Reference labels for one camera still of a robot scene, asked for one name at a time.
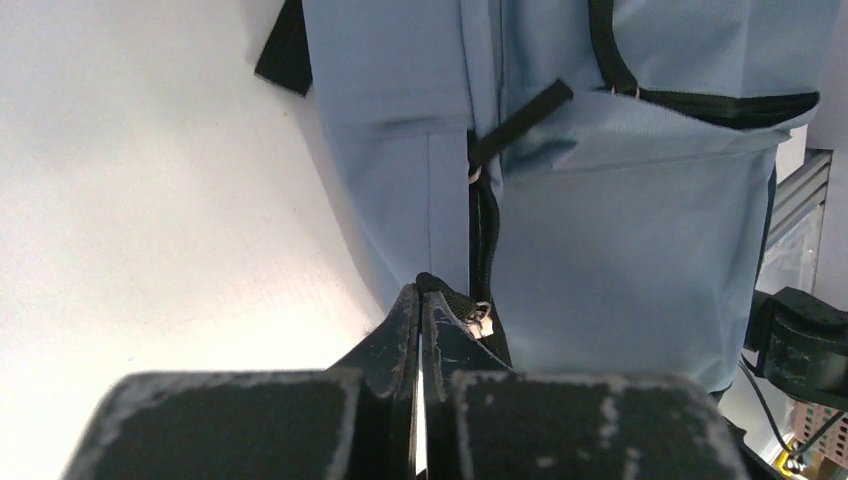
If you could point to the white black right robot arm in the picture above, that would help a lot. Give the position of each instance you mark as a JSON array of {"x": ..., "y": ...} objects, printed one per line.
[{"x": 800, "y": 344}]

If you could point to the blue student backpack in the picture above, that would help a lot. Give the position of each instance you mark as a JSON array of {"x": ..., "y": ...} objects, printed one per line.
[{"x": 601, "y": 172}]

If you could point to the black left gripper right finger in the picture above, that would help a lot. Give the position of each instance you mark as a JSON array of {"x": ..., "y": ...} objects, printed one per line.
[{"x": 485, "y": 421}]

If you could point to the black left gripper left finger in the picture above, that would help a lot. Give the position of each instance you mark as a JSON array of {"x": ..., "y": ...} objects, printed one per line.
[{"x": 353, "y": 420}]

